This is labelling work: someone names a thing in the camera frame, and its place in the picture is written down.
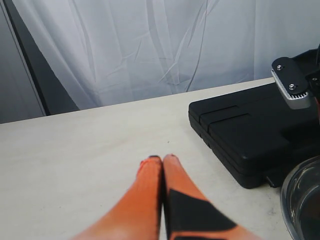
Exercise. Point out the round stainless steel tray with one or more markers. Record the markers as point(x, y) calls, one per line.
point(300, 200)

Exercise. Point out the black plastic tool case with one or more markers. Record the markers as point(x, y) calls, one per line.
point(256, 135)

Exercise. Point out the dark vertical post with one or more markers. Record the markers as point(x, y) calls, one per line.
point(52, 95)

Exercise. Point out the white fabric backdrop curtain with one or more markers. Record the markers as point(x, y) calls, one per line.
point(107, 52)

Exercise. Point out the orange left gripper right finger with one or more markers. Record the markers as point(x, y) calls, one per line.
point(189, 215)

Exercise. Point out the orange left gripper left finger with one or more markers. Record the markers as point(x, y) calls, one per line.
point(137, 215)

